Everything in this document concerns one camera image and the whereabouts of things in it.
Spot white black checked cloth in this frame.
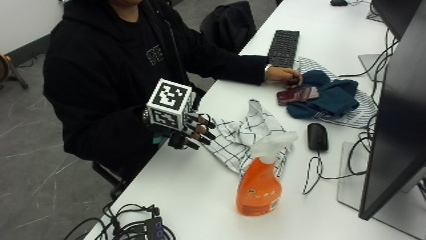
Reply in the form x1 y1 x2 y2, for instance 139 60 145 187
200 98 295 178

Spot white marker cube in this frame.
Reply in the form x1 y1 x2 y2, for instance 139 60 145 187
145 78 196 132

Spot orange spray bottle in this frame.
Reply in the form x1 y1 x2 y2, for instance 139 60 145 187
236 130 300 217

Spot dark red striped cloth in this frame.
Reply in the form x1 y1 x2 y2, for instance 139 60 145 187
276 86 321 107

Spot black office chair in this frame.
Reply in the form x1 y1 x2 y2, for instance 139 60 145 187
91 161 131 201

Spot black computer mouse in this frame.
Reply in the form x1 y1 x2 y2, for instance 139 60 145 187
306 122 330 152

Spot the person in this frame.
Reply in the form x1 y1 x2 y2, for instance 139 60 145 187
43 0 271 183

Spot dark blue cloth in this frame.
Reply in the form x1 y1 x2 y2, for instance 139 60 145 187
287 69 361 120

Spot black keyboard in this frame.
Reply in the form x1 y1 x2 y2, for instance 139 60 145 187
267 29 301 69

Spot grey striped cloth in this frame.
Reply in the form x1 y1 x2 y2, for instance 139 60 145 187
296 56 380 129

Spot silver monitor stand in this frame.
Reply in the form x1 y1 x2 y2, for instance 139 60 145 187
336 141 426 240

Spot wooden stool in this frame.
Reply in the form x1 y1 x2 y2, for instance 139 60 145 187
0 52 30 90

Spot black monitor with grey stand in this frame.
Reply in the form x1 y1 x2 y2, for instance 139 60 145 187
357 0 424 83

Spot black mouse cable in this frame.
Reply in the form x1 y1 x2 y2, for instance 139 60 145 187
301 150 368 196

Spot black cable bundle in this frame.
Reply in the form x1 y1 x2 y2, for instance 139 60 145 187
64 201 177 240

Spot black monitor cables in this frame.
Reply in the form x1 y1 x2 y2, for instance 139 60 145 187
337 28 401 174

